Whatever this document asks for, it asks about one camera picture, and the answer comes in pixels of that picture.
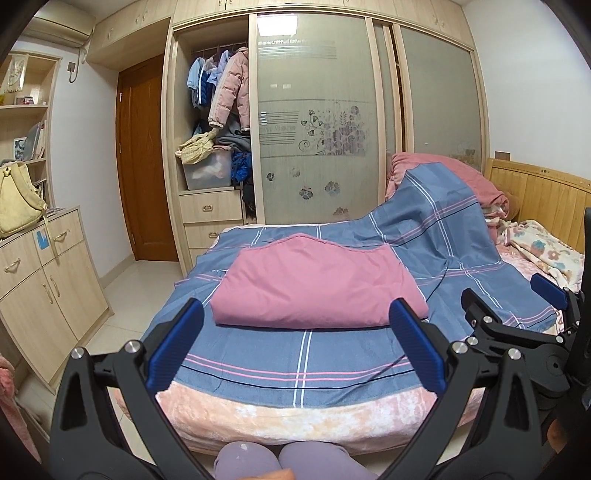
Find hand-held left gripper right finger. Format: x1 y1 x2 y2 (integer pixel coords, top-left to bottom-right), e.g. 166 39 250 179
379 298 548 480

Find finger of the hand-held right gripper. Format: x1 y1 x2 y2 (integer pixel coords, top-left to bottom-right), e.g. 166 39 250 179
530 273 583 333
461 287 563 363

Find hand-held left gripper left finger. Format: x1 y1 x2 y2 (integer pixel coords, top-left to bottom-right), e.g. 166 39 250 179
48 298 208 480

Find white and pink hooded jacket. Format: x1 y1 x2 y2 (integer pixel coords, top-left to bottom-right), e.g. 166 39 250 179
210 233 430 330

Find grey folded clothes pile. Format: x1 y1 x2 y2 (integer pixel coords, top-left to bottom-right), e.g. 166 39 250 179
215 131 252 155

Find blue hanging clothes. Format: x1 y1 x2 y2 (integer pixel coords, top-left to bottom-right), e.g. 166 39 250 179
186 50 232 109

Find floral blanket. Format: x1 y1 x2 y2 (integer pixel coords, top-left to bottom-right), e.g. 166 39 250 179
482 205 587 294

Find wardrobe drawer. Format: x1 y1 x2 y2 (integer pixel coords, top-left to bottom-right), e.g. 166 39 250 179
179 189 243 224
188 248 222 273
184 223 245 250

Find wooden headboard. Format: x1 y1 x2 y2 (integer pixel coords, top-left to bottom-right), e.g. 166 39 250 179
482 157 591 259

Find blue plaid bed cover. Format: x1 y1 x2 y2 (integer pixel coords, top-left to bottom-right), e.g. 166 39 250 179
139 164 561 409

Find light wood low cabinet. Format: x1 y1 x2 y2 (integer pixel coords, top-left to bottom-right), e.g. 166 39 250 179
0 208 115 393

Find person's left leg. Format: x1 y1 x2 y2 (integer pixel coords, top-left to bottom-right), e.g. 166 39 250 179
213 440 282 480

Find person's leg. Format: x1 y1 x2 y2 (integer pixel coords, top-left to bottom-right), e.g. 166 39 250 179
213 440 282 480
278 440 379 480

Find person's right leg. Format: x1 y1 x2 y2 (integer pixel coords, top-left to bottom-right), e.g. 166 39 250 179
278 440 379 480

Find pink quilt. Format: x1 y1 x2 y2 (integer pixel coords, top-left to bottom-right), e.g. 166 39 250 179
385 152 522 222

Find clear plastic storage box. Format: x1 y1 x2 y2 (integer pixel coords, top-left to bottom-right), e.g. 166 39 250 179
182 150 233 191

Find pink fluffy cloth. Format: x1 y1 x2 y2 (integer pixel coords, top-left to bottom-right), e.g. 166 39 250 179
0 355 42 462

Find brown wooden door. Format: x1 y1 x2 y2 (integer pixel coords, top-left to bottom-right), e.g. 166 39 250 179
115 54 180 263

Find royal blue cloth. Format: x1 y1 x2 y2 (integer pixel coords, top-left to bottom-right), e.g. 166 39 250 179
231 151 254 185

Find yellow crumpled cloth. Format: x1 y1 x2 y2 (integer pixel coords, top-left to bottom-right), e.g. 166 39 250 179
175 129 217 165

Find yellow bag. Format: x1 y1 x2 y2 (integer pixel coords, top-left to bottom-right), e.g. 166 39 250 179
0 161 63 261

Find plain frosted glass sliding door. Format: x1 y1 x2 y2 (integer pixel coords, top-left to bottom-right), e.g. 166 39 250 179
392 23 488 174

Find light wood wardrobe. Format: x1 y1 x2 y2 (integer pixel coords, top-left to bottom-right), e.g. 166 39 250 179
88 0 490 278

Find light wood bookshelf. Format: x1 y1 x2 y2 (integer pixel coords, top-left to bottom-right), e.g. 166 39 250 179
0 51 63 213

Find pink puffer jacket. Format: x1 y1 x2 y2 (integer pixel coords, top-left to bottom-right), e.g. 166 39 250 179
208 48 251 134

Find flower print glass sliding door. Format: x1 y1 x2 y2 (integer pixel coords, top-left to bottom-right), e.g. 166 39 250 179
249 13 393 227

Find white air conditioner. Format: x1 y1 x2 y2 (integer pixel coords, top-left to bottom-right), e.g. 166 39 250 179
18 9 95 47

